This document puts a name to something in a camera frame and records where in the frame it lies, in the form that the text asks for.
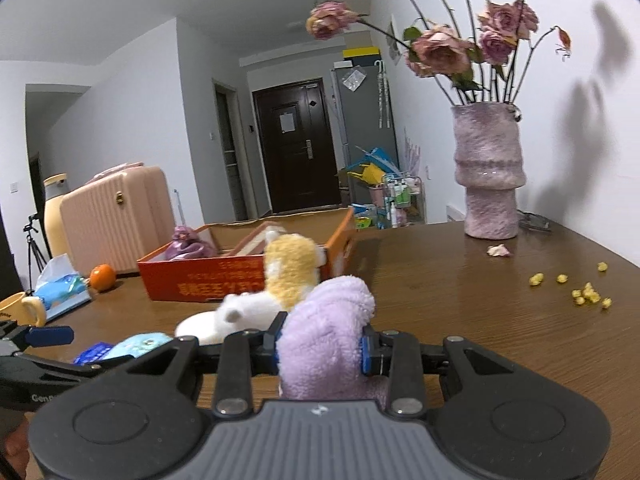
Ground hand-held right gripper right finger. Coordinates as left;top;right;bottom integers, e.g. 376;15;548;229
360;325;516;418

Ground dark brown entrance door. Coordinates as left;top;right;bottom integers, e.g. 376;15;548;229
251;79;343;215

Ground red cardboard box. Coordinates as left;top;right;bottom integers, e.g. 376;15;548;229
136;207;358;303

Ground white wall fuse panel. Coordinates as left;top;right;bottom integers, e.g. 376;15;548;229
387;14;401;66

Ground orange fruit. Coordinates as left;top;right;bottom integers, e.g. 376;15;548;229
90;264;118;293

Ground scattered yellow crumbs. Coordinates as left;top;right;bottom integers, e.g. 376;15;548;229
529;260;613;311

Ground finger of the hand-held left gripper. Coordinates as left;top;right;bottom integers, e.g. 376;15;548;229
0;356;108;386
0;321;75;356

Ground blue printed packet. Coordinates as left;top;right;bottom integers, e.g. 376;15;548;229
74;331;173;366

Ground blue tissue pack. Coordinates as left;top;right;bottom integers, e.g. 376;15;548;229
35;254;93;321

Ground metal storage cart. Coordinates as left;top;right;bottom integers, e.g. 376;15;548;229
381;174;427;228

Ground black cable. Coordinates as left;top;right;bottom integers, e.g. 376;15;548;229
517;210;553;233

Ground dried pink rose bouquet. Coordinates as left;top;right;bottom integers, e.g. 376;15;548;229
306;0;573;106

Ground black flat panel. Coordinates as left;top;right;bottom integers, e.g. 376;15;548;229
0;225;16;301

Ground purple drawstring sachet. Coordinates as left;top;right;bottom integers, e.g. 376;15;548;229
166;226;218;261

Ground blue and yellow plastic pile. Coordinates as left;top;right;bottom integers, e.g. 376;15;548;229
347;146;398;186

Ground purple fluffy cloth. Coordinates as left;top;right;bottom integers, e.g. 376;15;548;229
276;275;388;406

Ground yellow and white plush toy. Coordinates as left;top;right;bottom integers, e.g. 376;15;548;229
220;232;331;333

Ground person's left hand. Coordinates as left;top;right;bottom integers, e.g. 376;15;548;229
0;422;30;480

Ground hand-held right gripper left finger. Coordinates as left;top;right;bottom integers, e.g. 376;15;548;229
125;312;288;418

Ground yellow and black box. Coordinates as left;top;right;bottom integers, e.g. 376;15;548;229
342;46;382;62

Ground grey refrigerator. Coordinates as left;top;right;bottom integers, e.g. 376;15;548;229
330;62;401;206

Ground dark side doorway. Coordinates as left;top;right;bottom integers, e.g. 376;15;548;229
214;80;248;221

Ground yellow bear mug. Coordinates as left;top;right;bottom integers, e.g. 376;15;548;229
0;291;47;328

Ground green printed bag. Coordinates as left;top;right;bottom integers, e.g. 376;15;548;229
352;204;381;231

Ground pink textured vase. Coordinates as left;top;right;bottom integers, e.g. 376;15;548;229
451;102;528;240

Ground pink ribbed suitcase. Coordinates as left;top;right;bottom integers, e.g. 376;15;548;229
60;162;176;276

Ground white round container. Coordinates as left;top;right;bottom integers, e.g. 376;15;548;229
175;310;236;346

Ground black camera tripod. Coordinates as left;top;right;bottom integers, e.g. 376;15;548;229
22;214;51;296

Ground white folded umbrella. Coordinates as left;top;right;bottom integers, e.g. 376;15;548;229
375;59;393;128

